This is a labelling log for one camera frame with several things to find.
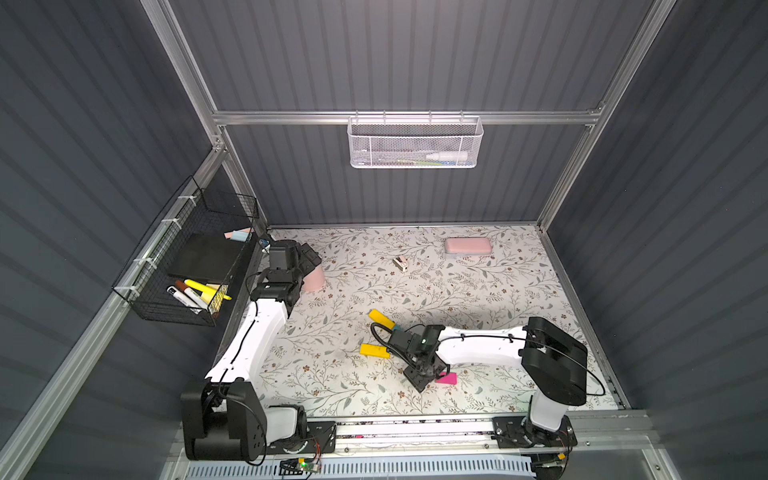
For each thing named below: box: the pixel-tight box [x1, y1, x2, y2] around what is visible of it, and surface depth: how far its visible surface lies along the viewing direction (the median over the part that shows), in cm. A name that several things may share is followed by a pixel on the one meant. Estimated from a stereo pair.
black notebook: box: [168, 232, 245, 284], surface depth 76 cm
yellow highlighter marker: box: [184, 279, 232, 304], surface depth 71 cm
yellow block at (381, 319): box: [368, 309, 396, 330], surface depth 96 cm
